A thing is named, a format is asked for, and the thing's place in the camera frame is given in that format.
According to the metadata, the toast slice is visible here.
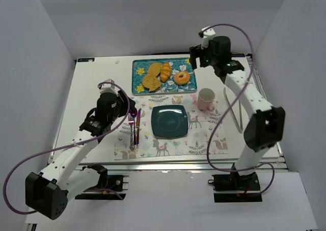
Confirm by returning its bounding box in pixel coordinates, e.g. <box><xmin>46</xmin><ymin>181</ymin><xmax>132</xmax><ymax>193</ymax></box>
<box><xmin>147</xmin><ymin>63</ymin><xmax>163</xmax><ymax>77</ymax></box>
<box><xmin>142</xmin><ymin>73</ymin><xmax>161</xmax><ymax>92</ymax></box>

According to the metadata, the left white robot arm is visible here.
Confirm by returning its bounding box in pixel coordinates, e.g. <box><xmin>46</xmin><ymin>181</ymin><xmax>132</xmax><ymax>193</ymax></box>
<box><xmin>25</xmin><ymin>91</ymin><xmax>135</xmax><ymax>220</ymax></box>

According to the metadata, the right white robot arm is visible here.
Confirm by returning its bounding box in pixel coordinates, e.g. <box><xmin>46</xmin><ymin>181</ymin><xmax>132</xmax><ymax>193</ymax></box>
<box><xmin>189</xmin><ymin>33</ymin><xmax>285</xmax><ymax>176</ymax></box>

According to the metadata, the bread roll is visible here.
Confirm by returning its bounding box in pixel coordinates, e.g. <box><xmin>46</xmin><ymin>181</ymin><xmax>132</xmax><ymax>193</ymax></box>
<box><xmin>160</xmin><ymin>63</ymin><xmax>172</xmax><ymax>82</ymax></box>

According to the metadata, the glazed donut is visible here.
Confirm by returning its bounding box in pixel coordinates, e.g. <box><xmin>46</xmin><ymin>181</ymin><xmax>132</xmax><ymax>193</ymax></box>
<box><xmin>174</xmin><ymin>71</ymin><xmax>191</xmax><ymax>85</ymax></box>

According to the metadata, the iridescent fork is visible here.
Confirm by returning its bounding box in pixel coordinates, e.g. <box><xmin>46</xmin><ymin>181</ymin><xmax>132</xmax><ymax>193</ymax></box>
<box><xmin>128</xmin><ymin>113</ymin><xmax>135</xmax><ymax>151</ymax></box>

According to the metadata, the iridescent knife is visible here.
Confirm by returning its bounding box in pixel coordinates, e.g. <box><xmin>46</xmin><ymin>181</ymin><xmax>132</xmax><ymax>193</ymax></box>
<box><xmin>134</xmin><ymin>109</ymin><xmax>141</xmax><ymax>146</ymax></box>

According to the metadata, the pink mug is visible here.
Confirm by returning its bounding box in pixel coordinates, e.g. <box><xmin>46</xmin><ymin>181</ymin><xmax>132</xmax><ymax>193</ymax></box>
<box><xmin>197</xmin><ymin>88</ymin><xmax>215</xmax><ymax>111</ymax></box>

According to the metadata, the animal print placemat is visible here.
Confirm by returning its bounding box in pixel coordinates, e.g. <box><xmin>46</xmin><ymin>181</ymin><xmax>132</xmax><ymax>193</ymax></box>
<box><xmin>113</xmin><ymin>94</ymin><xmax>225</xmax><ymax>160</ymax></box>

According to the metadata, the teal floral tray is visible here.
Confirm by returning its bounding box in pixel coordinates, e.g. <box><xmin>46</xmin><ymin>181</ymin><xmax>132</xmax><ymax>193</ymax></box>
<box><xmin>131</xmin><ymin>57</ymin><xmax>197</xmax><ymax>95</ymax></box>

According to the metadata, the dark teal square plate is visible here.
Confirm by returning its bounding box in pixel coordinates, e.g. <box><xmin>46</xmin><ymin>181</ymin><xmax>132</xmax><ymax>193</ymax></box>
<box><xmin>151</xmin><ymin>105</ymin><xmax>188</xmax><ymax>139</ymax></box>

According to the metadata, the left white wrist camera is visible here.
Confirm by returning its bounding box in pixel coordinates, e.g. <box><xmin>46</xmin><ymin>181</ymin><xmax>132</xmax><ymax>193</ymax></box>
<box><xmin>97</xmin><ymin>79</ymin><xmax>118</xmax><ymax>95</ymax></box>

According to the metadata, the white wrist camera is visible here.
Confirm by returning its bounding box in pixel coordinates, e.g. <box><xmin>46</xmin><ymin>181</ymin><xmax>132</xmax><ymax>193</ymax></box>
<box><xmin>199</xmin><ymin>27</ymin><xmax>216</xmax><ymax>49</ymax></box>
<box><xmin>97</xmin><ymin>79</ymin><xmax>118</xmax><ymax>95</ymax></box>

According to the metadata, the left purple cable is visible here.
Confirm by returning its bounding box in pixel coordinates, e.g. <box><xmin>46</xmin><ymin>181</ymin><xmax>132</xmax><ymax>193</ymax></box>
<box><xmin>2</xmin><ymin>81</ymin><xmax>131</xmax><ymax>214</ymax></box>

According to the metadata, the purple cable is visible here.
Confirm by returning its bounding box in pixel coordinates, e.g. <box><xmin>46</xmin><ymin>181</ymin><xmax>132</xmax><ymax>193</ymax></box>
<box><xmin>203</xmin><ymin>23</ymin><xmax>276</xmax><ymax>196</ymax></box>
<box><xmin>2</xmin><ymin>81</ymin><xmax>131</xmax><ymax>214</ymax></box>

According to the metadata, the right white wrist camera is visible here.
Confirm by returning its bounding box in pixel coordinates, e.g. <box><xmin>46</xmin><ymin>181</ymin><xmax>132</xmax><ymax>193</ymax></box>
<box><xmin>199</xmin><ymin>27</ymin><xmax>216</xmax><ymax>49</ymax></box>

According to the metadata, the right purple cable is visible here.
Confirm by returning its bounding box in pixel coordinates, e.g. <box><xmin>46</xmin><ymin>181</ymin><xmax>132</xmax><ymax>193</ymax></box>
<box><xmin>203</xmin><ymin>23</ymin><xmax>276</xmax><ymax>196</ymax></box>

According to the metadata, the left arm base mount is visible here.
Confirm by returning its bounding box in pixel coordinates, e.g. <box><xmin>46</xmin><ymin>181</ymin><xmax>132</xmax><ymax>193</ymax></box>
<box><xmin>74</xmin><ymin>173</ymin><xmax>129</xmax><ymax>200</ymax></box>

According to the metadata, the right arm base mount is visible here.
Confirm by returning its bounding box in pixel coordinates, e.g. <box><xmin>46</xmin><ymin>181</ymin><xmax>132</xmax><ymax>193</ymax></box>
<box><xmin>207</xmin><ymin>172</ymin><xmax>262</xmax><ymax>203</ymax></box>

